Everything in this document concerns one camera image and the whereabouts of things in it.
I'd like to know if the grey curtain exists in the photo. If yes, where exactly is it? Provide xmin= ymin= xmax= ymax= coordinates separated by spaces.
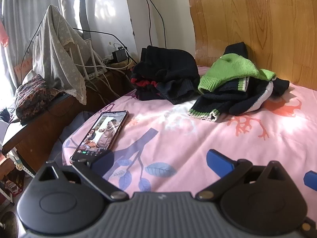
xmin=0 ymin=0 xmax=134 ymax=90

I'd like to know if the green navy white sweater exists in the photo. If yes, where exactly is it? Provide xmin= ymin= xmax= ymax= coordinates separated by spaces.
xmin=189 ymin=42 xmax=290 ymax=121

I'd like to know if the navy reindeer knit sweater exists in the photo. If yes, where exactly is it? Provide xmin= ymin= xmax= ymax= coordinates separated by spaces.
xmin=131 ymin=46 xmax=200 ymax=105

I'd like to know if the black wall cable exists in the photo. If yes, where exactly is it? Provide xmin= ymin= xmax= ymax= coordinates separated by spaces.
xmin=137 ymin=0 xmax=168 ymax=49

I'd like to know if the pink patterned bed sheet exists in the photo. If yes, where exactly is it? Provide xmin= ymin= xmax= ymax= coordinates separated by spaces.
xmin=62 ymin=65 xmax=317 ymax=204

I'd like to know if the patterned dark fabric bundle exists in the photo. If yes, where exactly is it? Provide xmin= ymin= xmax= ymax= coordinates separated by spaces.
xmin=15 ymin=74 xmax=60 ymax=123

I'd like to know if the black power adapter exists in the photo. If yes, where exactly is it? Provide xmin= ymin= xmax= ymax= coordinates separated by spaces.
xmin=112 ymin=49 xmax=127 ymax=63

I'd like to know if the wooden headboard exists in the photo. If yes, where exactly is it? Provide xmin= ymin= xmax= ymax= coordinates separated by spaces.
xmin=189 ymin=0 xmax=316 ymax=89

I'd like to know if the dark wooden side table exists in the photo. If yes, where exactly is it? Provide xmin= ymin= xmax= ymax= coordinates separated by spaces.
xmin=1 ymin=70 xmax=132 ymax=173

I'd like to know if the black smartphone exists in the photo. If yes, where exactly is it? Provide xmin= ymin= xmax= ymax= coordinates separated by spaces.
xmin=70 ymin=110 xmax=129 ymax=164

